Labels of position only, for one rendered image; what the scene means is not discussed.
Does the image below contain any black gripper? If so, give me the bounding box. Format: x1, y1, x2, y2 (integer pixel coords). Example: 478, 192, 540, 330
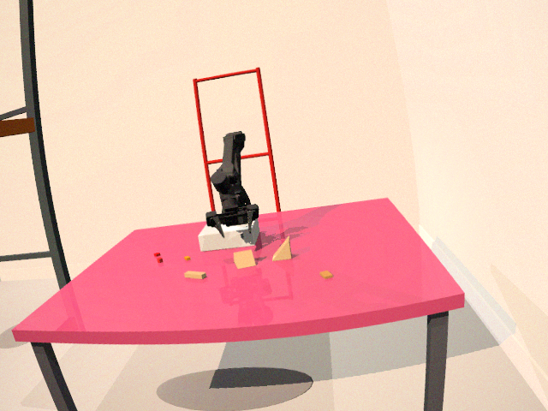
205, 194, 259, 238

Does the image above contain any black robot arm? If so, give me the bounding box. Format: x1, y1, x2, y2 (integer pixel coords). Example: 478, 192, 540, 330
211, 131, 251, 227

